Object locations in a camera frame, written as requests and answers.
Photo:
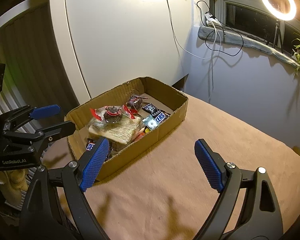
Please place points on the white cabinet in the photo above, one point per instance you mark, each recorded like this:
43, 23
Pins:
127, 30

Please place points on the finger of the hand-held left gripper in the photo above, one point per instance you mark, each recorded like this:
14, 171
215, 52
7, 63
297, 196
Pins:
45, 111
57, 130

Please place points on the clear cracker packet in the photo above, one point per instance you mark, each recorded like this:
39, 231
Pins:
120, 130

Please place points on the white power strip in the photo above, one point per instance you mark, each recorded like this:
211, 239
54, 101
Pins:
211, 20

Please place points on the yellow fluffy cloth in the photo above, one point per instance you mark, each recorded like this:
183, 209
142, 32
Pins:
12, 182

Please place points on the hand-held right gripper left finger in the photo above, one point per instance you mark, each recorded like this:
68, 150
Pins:
95, 162

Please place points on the round chocolate snack clear wrapper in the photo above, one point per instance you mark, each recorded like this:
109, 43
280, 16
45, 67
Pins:
133, 102

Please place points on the round candy clear wrapper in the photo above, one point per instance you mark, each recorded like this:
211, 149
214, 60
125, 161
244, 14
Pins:
150, 123

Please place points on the ribbed beige panel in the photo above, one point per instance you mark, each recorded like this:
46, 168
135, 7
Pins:
27, 55

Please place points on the brown cardboard box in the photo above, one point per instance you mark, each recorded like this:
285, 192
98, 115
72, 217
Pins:
145, 146

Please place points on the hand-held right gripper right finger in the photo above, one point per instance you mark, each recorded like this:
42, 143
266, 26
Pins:
210, 165

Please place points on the chocolate cake red-ended wrapper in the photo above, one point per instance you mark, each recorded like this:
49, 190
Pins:
111, 112

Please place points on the brown chocolate bar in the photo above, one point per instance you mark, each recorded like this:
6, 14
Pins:
161, 117
90, 145

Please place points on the small black snack packet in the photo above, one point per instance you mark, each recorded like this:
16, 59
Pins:
150, 108

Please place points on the grey window sill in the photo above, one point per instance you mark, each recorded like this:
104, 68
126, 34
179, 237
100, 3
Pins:
260, 46

